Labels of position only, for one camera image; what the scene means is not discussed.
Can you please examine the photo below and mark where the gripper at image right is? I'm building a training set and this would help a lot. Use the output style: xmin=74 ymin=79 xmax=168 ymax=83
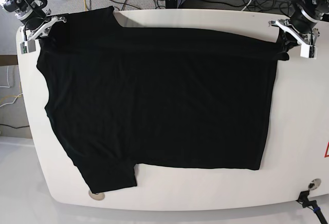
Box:
xmin=269 ymin=12 xmax=320 ymax=52

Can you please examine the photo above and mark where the red warning triangle sticker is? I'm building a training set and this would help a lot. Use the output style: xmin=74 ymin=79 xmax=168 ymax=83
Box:
xmin=324 ymin=142 xmax=329 ymax=158

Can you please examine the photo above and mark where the metal table grommet right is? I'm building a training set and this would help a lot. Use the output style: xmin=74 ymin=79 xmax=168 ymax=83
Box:
xmin=308 ymin=178 xmax=321 ymax=191

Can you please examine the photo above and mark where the wrist camera at image right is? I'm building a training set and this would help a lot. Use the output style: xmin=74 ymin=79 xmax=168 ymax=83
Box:
xmin=300 ymin=44 xmax=318 ymax=59

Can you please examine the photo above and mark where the wrist camera at image left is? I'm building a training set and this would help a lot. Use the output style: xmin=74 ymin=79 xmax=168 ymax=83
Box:
xmin=20 ymin=40 xmax=36 ymax=54

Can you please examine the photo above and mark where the white cable left floor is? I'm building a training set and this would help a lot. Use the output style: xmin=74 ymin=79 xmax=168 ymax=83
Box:
xmin=0 ymin=66 xmax=23 ymax=108

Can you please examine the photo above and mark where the black clamp with cable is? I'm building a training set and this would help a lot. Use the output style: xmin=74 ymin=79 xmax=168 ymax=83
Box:
xmin=296 ymin=191 xmax=328 ymax=224

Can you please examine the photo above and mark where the black T-shirt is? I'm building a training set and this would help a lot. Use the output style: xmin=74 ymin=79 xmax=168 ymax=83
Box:
xmin=36 ymin=7 xmax=289 ymax=193

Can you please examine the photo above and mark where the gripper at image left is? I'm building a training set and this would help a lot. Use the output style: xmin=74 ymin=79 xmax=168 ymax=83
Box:
xmin=22 ymin=16 xmax=67 ymax=42

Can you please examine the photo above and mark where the metal table grommet left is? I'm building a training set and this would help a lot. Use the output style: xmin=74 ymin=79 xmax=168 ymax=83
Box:
xmin=88 ymin=190 xmax=105 ymax=201

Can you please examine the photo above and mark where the wrist camera at image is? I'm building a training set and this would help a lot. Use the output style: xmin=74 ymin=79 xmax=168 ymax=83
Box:
xmin=20 ymin=40 xmax=36 ymax=54
xmin=300 ymin=44 xmax=318 ymax=59

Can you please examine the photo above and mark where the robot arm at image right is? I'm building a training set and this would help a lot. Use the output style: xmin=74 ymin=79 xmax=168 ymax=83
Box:
xmin=269 ymin=0 xmax=328 ymax=58

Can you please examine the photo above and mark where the metal table grommet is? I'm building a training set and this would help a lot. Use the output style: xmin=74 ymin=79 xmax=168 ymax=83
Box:
xmin=308 ymin=178 xmax=321 ymax=191
xmin=88 ymin=190 xmax=105 ymax=201

